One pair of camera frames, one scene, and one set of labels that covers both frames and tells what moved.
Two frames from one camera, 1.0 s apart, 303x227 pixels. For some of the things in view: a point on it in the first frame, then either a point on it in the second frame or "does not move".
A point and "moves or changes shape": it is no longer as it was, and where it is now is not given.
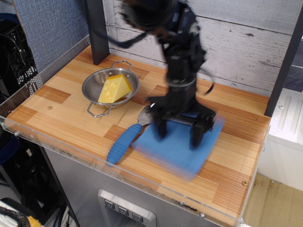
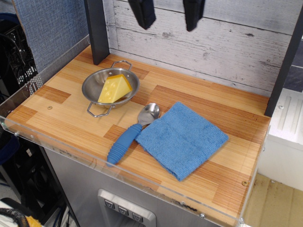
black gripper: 179,107 to 144,10
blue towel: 174,152 moves or changes shape
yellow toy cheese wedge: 115,87 does not move
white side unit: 282,161 does not move
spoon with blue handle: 122,144 does not move
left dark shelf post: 98,32 does not move
